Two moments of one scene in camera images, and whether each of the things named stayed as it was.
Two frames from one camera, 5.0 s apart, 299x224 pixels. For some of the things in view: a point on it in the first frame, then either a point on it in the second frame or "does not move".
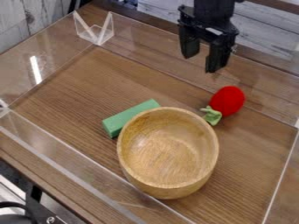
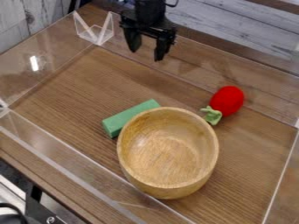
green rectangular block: (112, 123) does not move
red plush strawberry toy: (227, 101) does not move
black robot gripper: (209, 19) → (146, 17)
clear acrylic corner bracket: (96, 34) does not move
